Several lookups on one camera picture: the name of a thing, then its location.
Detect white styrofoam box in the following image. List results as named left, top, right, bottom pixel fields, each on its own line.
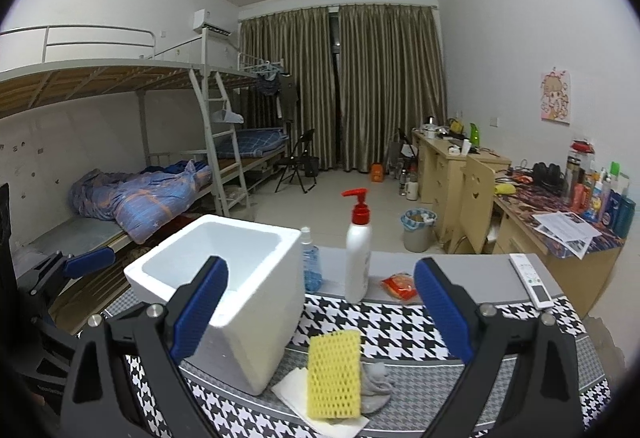
left=125, top=215, right=305, bottom=395

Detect grey sock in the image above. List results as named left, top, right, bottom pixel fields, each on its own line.
left=360, top=362, right=394, bottom=415

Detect white tissue paper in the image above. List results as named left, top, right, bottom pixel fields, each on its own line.
left=270, top=364, right=371, bottom=438

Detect red snack packet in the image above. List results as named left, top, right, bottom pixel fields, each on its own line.
left=380, top=273, right=418, bottom=303

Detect white remote control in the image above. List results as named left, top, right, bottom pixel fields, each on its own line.
left=509, top=253, right=553, bottom=310

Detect blue plaid quilt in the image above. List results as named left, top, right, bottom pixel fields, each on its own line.
left=68, top=160, right=212, bottom=244

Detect grey trash bin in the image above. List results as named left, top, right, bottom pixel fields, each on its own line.
left=400, top=207, right=437, bottom=253

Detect white pump lotion bottle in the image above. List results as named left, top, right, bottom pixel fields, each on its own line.
left=342, top=188, right=372, bottom=304

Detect wooden desk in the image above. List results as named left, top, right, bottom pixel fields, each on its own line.
left=411, top=131, right=624, bottom=317

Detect blue spray bottle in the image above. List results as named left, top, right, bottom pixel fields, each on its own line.
left=300, top=227, right=323, bottom=294

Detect papers on desk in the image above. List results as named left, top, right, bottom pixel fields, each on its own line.
left=533, top=212, right=601, bottom=259

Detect white metal bunk bed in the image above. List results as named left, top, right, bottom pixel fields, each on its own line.
left=1, top=24, right=285, bottom=273

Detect orange container on floor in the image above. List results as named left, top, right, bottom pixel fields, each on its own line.
left=370, top=163, right=385, bottom=183

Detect black headphones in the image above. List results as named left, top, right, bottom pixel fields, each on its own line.
left=530, top=162, right=564, bottom=197

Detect toiletry bottles group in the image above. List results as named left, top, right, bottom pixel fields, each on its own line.
left=562, top=137, right=639, bottom=240

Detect black folding chair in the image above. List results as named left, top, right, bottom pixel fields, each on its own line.
left=274, top=128, right=319, bottom=193

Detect brown striped curtains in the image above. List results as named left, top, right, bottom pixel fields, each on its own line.
left=241, top=4, right=447, bottom=173

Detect anime girl poster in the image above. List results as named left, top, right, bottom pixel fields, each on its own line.
left=539, top=67, right=570, bottom=125

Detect white air conditioner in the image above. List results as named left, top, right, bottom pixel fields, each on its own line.
left=193, top=9, right=232, bottom=39

